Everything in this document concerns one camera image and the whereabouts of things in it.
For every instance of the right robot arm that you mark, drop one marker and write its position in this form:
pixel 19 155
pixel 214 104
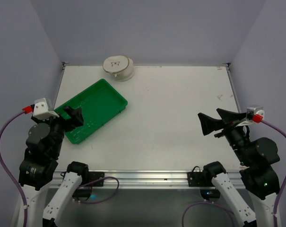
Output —
pixel 258 176

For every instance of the green plastic tray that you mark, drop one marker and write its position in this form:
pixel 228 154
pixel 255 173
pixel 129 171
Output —
pixel 99 103

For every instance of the black base bracket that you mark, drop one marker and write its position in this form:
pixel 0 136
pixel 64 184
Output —
pixel 196 178
pixel 96 175

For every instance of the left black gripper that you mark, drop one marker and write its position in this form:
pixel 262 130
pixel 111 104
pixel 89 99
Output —
pixel 67 120

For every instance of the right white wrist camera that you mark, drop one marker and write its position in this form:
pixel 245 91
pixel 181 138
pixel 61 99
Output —
pixel 254 114

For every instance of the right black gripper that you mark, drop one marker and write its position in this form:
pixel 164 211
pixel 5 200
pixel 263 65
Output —
pixel 227 127

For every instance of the left black base bracket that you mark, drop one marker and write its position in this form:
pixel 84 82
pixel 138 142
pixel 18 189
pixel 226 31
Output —
pixel 96 175

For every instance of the aluminium front rail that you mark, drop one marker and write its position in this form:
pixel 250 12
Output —
pixel 174 179

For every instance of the right black base bracket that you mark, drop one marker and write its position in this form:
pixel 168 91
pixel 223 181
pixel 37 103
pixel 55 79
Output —
pixel 196 178

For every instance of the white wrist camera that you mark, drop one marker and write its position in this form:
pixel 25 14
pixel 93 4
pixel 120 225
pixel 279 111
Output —
pixel 42 110
pixel 254 114

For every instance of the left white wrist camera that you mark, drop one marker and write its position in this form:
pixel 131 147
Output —
pixel 42 110

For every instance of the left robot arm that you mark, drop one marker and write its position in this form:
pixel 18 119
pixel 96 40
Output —
pixel 36 171

